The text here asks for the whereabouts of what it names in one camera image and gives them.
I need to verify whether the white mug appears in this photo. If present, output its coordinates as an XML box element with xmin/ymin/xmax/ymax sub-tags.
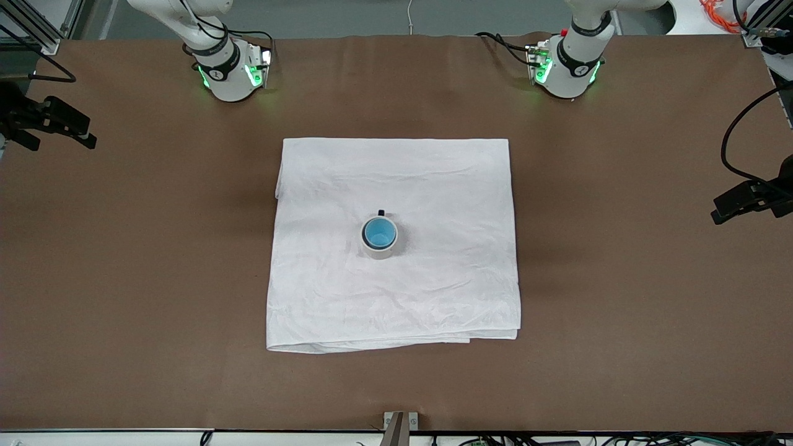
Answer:
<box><xmin>361</xmin><ymin>209</ymin><xmax>399</xmax><ymax>260</ymax></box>

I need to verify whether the black right arm base cable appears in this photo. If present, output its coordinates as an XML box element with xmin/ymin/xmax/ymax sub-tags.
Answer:
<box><xmin>223</xmin><ymin>30</ymin><xmax>274</xmax><ymax>51</ymax></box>

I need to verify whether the aluminium frame profile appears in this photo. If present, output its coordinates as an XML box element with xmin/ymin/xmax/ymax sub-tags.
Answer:
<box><xmin>742</xmin><ymin>0</ymin><xmax>793</xmax><ymax>49</ymax></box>
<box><xmin>0</xmin><ymin>0</ymin><xmax>63</xmax><ymax>56</ymax></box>

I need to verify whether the grey metal table bracket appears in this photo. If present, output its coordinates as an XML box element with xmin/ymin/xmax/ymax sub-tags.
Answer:
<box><xmin>382</xmin><ymin>411</ymin><xmax>419</xmax><ymax>446</ymax></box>

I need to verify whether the black left arm wrist cable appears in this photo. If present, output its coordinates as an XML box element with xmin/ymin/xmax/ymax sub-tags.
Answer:
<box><xmin>721</xmin><ymin>83</ymin><xmax>793</xmax><ymax>186</ymax></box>

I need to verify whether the black right arm wrist cable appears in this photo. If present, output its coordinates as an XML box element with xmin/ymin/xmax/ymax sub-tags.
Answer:
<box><xmin>0</xmin><ymin>24</ymin><xmax>77</xmax><ymax>84</ymax></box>

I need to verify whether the black arm base cable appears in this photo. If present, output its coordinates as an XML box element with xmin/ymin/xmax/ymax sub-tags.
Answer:
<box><xmin>476</xmin><ymin>31</ymin><xmax>535</xmax><ymax>66</ymax></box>
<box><xmin>223</xmin><ymin>30</ymin><xmax>274</xmax><ymax>51</ymax></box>

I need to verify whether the black left arm base cable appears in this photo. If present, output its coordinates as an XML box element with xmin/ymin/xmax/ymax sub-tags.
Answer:
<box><xmin>476</xmin><ymin>31</ymin><xmax>535</xmax><ymax>66</ymax></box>

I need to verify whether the black arm wrist cable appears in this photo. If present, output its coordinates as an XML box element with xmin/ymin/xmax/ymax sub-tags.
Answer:
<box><xmin>0</xmin><ymin>24</ymin><xmax>77</xmax><ymax>84</ymax></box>
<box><xmin>721</xmin><ymin>83</ymin><xmax>793</xmax><ymax>186</ymax></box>

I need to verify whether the orange cable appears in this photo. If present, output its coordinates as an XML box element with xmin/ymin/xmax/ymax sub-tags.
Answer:
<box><xmin>700</xmin><ymin>0</ymin><xmax>745</xmax><ymax>33</ymax></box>

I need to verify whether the white cloth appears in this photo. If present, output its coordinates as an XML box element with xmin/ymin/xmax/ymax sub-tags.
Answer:
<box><xmin>266</xmin><ymin>138</ymin><xmax>521</xmax><ymax>354</ymax></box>

